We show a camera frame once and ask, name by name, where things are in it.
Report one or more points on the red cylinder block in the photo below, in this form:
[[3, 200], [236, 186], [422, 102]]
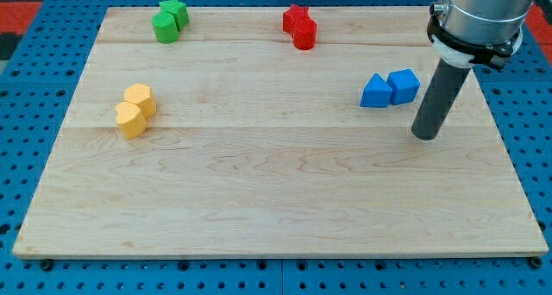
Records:
[[304, 34]]

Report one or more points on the blue cube block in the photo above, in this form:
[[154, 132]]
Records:
[[404, 85]]

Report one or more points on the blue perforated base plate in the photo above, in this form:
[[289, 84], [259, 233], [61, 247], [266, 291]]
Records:
[[36, 86]]

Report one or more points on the blue triangle block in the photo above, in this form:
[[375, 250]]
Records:
[[376, 94]]

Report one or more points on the red star block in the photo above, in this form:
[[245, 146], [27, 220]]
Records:
[[292, 15]]

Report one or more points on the green star block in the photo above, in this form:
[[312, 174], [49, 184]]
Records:
[[178, 10]]

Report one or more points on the yellow hexagon block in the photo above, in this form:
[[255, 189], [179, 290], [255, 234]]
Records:
[[142, 96]]

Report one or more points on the yellow heart block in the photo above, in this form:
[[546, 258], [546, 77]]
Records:
[[130, 120]]

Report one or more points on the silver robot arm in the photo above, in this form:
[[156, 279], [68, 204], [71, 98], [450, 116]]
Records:
[[467, 33]]

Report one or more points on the green cylinder block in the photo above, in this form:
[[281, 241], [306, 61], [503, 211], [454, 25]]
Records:
[[165, 28]]

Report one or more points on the wooden board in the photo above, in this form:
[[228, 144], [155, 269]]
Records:
[[261, 150]]

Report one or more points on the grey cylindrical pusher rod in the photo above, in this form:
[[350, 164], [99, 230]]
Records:
[[441, 94]]

